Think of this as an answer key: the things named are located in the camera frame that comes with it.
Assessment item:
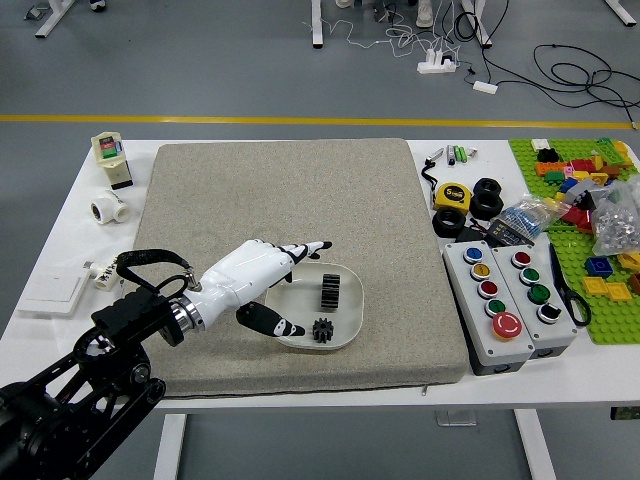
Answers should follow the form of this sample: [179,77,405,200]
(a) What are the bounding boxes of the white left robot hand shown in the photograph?
[187,238,333,338]

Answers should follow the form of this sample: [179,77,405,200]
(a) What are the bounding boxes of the green long toy plate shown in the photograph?
[595,138,624,164]

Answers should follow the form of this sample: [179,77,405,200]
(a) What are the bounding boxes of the grey-brown mat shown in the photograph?
[102,138,470,403]

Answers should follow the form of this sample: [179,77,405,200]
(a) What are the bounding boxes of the grey under-table bracket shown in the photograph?
[434,409,477,427]

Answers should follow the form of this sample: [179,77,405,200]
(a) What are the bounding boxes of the white floor cable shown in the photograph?
[302,9,461,62]

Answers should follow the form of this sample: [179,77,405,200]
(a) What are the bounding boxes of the blue square toy brick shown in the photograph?
[585,256,615,277]

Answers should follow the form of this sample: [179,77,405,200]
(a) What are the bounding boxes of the small black gear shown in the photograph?
[312,318,335,345]

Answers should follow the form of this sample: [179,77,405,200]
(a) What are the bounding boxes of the USB stick with black lanyard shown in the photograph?
[421,147,447,204]

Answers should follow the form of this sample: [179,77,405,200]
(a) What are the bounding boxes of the white square dish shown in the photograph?
[263,261,365,351]

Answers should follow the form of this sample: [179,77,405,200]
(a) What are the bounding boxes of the red toy brick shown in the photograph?
[562,207,594,231]

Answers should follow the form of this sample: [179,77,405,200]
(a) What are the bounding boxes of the green brick baseplate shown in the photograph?
[508,137,640,347]

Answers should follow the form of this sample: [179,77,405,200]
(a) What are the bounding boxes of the grey four-button control box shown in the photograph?
[491,243,579,360]

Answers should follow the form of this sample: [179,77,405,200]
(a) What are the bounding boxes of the white power strip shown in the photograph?
[417,48,459,75]

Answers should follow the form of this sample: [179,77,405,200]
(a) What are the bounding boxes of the plastic bag of blue parts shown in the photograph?
[492,192,571,239]

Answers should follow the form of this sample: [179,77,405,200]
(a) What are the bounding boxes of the grey five-button control box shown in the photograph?
[442,241,535,377]

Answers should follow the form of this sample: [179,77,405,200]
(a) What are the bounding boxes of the black flat module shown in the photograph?
[455,223,496,246]

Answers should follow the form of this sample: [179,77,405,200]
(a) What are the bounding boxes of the white flat card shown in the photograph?
[17,272,94,319]

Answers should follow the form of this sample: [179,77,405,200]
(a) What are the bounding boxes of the cream switch box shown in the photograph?
[90,130,134,191]

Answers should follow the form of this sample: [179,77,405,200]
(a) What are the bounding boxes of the black digital meter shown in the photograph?
[487,219,535,249]

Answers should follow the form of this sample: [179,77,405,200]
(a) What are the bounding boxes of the black scissors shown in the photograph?
[548,243,593,329]

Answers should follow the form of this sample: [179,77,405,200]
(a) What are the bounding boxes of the big black gear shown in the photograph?
[319,273,342,312]

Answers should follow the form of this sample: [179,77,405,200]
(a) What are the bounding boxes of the black rubber tyre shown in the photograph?
[472,177,503,197]
[432,208,469,237]
[469,192,505,220]

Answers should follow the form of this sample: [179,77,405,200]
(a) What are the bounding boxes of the white table leg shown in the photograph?
[513,409,559,480]
[152,413,187,480]

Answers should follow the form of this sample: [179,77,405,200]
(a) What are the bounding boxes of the white desk leg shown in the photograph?
[604,0,640,26]
[34,0,79,39]
[459,0,494,50]
[309,0,325,50]

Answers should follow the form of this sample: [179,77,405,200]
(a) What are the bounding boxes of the plastic bag of metal nuts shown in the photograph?
[589,174,640,256]

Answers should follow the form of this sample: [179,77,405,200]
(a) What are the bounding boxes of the grey toy brick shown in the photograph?
[569,179,601,201]

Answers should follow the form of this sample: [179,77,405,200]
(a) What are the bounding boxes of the black floor cable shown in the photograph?
[532,43,640,109]

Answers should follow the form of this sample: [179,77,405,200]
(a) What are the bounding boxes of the yellow tape measure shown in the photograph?
[432,182,473,214]

